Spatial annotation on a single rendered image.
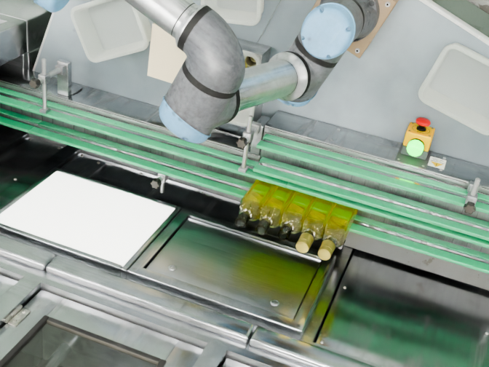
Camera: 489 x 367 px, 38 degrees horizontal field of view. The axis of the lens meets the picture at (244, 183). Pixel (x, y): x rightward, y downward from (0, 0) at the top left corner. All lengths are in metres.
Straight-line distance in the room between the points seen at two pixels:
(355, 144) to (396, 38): 0.30
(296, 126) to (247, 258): 0.40
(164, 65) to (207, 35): 0.80
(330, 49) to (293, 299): 0.63
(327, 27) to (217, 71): 0.41
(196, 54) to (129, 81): 0.97
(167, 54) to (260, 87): 0.62
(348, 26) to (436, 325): 0.80
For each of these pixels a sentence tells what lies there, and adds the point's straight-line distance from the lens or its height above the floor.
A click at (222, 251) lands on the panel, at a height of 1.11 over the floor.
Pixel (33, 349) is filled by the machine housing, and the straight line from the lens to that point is 1.71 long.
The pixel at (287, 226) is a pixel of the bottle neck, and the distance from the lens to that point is 1.82.
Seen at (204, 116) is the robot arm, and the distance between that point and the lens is 1.37.
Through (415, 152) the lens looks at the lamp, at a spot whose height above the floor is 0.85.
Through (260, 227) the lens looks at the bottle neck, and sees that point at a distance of 1.85.
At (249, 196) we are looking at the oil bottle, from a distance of 1.90.
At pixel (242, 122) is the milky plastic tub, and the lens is 2.06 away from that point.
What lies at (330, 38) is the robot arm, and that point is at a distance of 1.65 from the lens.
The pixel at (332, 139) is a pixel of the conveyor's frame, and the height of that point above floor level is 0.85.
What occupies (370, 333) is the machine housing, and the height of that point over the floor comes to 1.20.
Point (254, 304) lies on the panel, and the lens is 1.79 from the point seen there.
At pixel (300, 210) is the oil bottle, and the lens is 1.88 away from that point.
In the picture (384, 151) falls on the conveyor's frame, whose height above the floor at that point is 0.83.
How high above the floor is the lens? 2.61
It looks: 56 degrees down
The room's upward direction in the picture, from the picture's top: 142 degrees counter-clockwise
